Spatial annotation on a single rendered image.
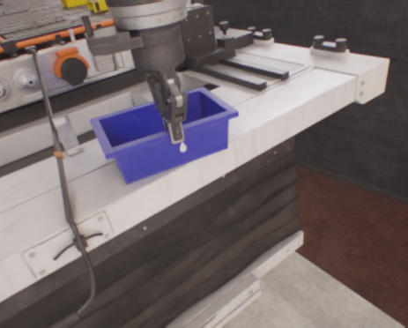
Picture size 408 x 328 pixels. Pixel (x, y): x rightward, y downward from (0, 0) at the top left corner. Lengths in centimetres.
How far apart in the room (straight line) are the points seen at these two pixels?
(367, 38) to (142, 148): 126
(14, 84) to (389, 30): 132
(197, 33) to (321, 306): 103
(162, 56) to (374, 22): 124
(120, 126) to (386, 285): 117
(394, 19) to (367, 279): 99
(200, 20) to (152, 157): 60
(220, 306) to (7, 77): 72
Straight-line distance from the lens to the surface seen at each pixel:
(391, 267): 160
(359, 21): 166
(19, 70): 92
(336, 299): 146
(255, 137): 72
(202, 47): 112
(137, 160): 59
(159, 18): 47
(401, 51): 163
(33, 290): 67
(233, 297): 93
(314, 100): 83
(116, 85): 104
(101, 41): 49
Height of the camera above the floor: 117
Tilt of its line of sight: 33 degrees down
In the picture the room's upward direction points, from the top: 9 degrees counter-clockwise
